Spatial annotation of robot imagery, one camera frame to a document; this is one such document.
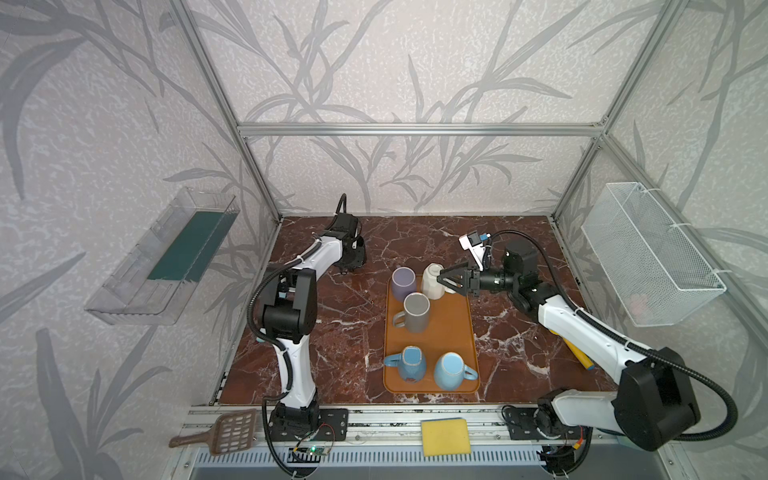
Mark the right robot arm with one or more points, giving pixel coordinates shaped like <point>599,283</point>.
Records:
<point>654,403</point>

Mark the clear acrylic wall shelf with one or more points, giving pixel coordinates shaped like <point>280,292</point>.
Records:
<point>127,296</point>

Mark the yellow sponge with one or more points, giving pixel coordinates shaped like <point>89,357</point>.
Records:
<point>445,437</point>

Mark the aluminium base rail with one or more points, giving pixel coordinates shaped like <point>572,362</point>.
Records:
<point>381,435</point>

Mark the blue speckled mug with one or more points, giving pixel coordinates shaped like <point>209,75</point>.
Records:
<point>410,364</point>

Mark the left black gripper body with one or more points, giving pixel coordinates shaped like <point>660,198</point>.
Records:
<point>353,257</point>

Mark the brown slotted spatula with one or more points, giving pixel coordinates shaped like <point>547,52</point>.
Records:
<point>231,432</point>

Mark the lavender mug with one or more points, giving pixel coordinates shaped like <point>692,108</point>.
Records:
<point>403,283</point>

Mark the light blue mug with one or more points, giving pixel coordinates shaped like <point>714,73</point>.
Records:
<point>451,371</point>

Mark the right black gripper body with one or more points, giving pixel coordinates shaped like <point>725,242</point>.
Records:
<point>473,281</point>

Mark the white wire basket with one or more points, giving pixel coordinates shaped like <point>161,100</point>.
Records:
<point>656,271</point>

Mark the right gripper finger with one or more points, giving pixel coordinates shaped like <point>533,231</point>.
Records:
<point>456,286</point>
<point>456,274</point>

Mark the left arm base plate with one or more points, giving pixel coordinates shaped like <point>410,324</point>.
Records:
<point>324,424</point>

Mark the yellow handled tool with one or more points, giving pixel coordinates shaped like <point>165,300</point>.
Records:
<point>584,360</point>

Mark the green mat in shelf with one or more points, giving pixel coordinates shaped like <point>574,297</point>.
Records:
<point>192,250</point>

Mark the grey mug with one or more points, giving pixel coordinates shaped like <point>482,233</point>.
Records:
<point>415,315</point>

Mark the orange rubber tray mat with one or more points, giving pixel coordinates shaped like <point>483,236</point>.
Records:
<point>450,329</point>

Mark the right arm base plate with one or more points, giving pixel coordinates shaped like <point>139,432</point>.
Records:
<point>535,423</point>

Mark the white ceramic mug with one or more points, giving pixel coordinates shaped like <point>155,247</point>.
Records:
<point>430,286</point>

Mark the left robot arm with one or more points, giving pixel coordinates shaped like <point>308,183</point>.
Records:
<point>282,311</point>

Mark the small green circuit board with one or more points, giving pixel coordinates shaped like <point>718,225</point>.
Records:
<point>311,454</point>

